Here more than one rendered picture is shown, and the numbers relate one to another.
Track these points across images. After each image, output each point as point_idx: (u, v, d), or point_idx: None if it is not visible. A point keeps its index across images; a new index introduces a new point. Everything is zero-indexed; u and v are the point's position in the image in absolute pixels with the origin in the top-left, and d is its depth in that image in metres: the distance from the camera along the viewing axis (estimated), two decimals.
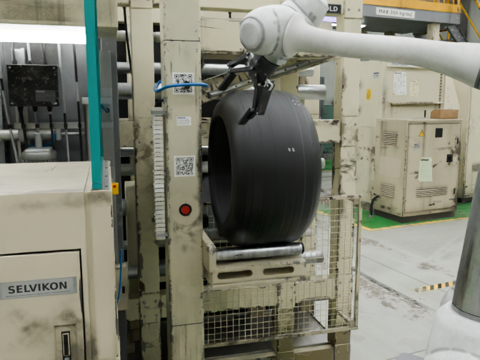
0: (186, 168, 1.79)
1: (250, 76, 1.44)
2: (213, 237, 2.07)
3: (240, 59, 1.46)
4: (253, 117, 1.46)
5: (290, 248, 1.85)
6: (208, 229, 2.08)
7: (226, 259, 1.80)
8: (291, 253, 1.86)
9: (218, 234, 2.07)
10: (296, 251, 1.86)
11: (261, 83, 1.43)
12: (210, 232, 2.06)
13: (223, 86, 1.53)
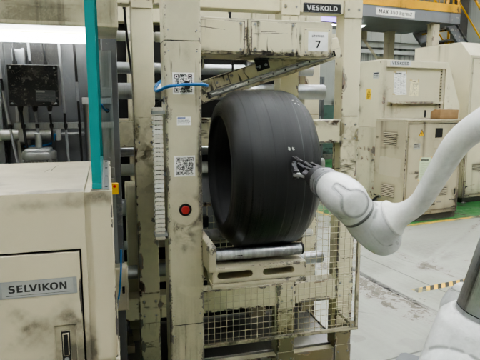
0: (186, 168, 1.79)
1: None
2: (213, 238, 2.07)
3: None
4: None
5: (290, 249, 1.85)
6: (208, 229, 2.08)
7: (226, 259, 1.80)
8: (290, 254, 1.86)
9: (218, 235, 2.07)
10: (296, 252, 1.86)
11: None
12: (210, 233, 2.06)
13: (296, 159, 1.64)
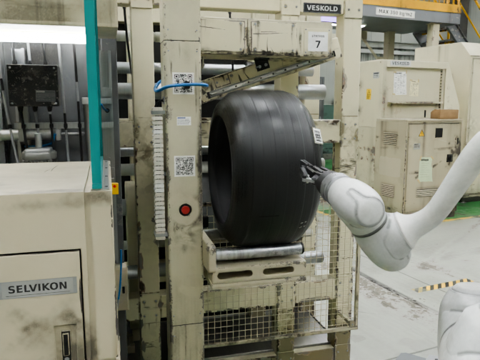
0: (186, 168, 1.79)
1: None
2: None
3: None
4: None
5: None
6: None
7: (225, 248, 1.81)
8: (288, 243, 1.88)
9: None
10: (293, 243, 1.89)
11: None
12: None
13: (304, 163, 1.57)
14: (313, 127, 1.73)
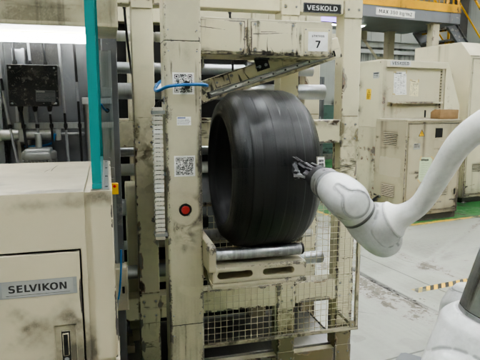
0: (186, 168, 1.79)
1: None
2: (213, 229, 2.08)
3: None
4: None
5: (288, 243, 1.87)
6: None
7: (226, 253, 1.79)
8: (291, 248, 1.86)
9: (217, 228, 2.09)
10: (296, 245, 1.87)
11: None
12: (208, 230, 2.09)
13: (296, 160, 1.63)
14: (318, 156, 1.70)
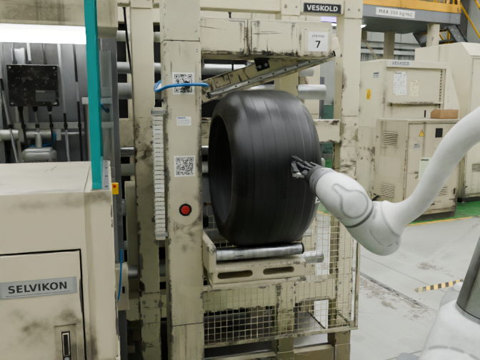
0: (186, 168, 1.79)
1: None
2: (213, 236, 2.06)
3: None
4: None
5: (290, 249, 1.85)
6: (207, 229, 2.09)
7: (226, 259, 1.80)
8: (290, 254, 1.86)
9: (218, 233, 2.07)
10: (296, 252, 1.86)
11: None
12: (210, 231, 2.07)
13: (295, 158, 1.64)
14: None
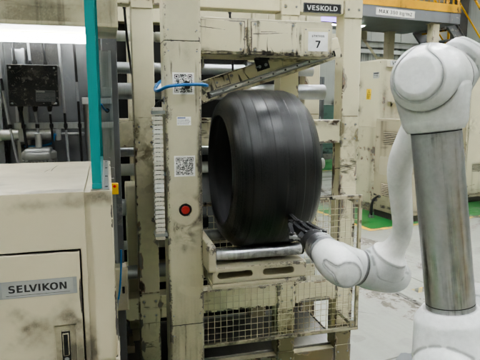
0: (186, 168, 1.79)
1: (308, 230, 1.58)
2: None
3: (316, 227, 1.60)
4: None
5: None
6: None
7: (225, 248, 1.81)
8: (288, 243, 1.88)
9: None
10: (293, 243, 1.89)
11: None
12: None
13: (291, 217, 1.70)
14: None
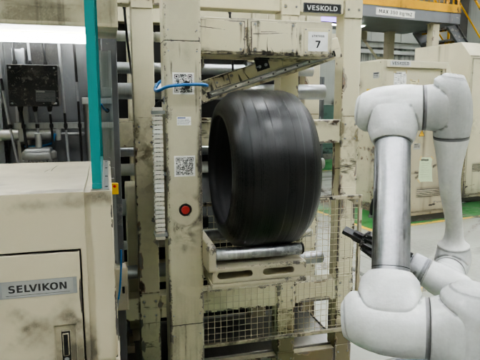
0: (186, 168, 1.79)
1: None
2: (212, 238, 2.09)
3: None
4: (355, 239, 1.73)
5: None
6: (209, 235, 2.06)
7: (224, 248, 1.83)
8: (287, 243, 1.89)
9: (218, 239, 2.09)
10: None
11: None
12: (210, 239, 2.07)
13: (348, 233, 1.72)
14: (305, 234, 1.85)
